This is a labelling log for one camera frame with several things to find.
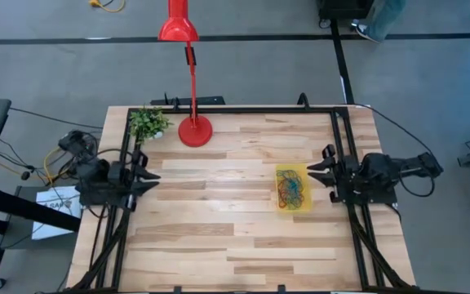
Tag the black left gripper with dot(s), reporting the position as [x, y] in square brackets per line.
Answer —
[140, 157]

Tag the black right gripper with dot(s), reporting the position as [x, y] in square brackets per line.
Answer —
[329, 152]

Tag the blue rubber band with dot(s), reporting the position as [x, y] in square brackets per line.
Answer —
[296, 185]

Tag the green rubber band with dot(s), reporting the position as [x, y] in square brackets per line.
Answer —
[289, 206]

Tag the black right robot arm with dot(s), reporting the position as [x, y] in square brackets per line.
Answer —
[418, 165]

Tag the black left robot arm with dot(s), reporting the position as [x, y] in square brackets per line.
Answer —
[92, 171]

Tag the yellow plastic bin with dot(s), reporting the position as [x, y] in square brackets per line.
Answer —
[308, 171]

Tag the green potted plant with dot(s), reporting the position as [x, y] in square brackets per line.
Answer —
[149, 122]

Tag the red desk lamp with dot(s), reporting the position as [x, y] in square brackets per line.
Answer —
[195, 130]

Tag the white paper sheet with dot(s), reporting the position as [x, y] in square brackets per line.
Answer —
[47, 198]

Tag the black power strip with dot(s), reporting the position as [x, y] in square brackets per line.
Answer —
[206, 100]

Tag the grey box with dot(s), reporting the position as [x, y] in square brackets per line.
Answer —
[16, 239]

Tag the person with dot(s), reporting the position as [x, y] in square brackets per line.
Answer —
[384, 18]

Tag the black wheeled cart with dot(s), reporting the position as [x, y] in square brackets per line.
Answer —
[345, 8]

